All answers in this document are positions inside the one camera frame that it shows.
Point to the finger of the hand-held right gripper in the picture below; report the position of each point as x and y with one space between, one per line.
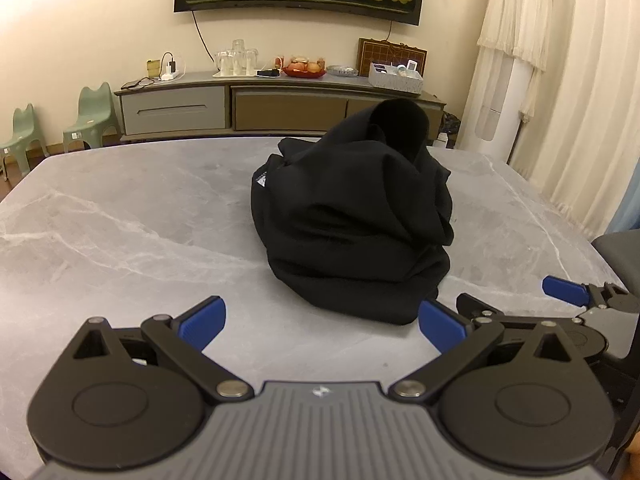
565 290
475 305

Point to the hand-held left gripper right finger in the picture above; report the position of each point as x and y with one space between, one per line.
442 325

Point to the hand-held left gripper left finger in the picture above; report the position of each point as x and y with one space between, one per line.
202 322

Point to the black garment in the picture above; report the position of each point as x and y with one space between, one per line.
350 220

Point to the pale blue curtain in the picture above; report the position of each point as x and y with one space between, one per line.
629 200

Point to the dark bag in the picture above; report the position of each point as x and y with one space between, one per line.
451 124

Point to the white standing air conditioner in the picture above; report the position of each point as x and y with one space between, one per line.
492 110

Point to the cream curtain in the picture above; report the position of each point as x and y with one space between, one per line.
590 85

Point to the long grey sideboard cabinet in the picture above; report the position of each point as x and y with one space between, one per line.
175 107

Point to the white storage basket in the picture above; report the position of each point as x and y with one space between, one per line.
395 82

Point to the small green child chair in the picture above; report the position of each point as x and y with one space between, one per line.
95 110
22 130

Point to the black phone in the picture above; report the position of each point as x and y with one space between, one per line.
129 85

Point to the white tray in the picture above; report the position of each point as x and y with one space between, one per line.
235 74

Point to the small black box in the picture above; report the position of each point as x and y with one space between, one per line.
268 73

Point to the yellow-green cup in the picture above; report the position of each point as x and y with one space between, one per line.
153 68

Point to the cluster of clear glasses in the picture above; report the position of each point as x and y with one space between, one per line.
236 57

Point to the clear glass dish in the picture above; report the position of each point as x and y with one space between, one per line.
342 71

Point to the red fruit plate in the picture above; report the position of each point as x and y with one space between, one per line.
302 71

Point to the wooden chess board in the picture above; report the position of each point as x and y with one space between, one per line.
370 52

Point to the white lace cover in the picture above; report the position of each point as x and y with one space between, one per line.
515 10

